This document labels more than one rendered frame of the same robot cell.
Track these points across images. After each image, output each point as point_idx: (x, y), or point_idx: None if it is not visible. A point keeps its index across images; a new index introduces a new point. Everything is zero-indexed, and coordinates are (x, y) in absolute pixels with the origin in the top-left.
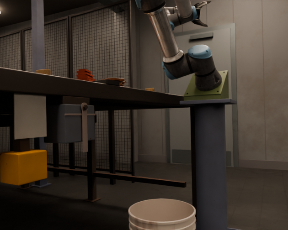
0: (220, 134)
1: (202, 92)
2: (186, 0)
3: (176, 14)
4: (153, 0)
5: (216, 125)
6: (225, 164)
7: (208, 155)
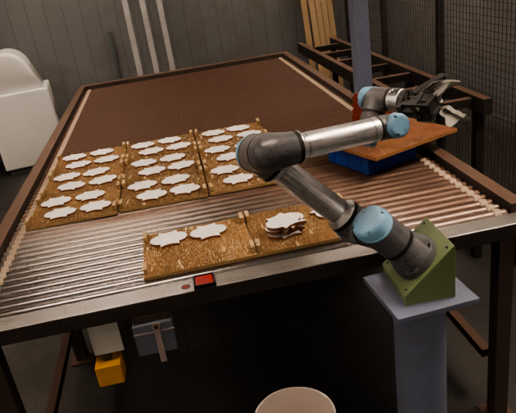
0: (414, 350)
1: (396, 276)
2: (328, 152)
3: None
4: (257, 174)
5: (406, 336)
6: (430, 392)
7: (398, 369)
